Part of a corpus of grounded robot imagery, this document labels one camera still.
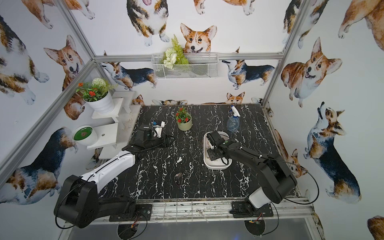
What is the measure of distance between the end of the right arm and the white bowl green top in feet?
1.99

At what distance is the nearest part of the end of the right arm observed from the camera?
0.63m

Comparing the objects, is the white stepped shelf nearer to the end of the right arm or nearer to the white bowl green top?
the white bowl green top

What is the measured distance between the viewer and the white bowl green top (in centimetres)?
76
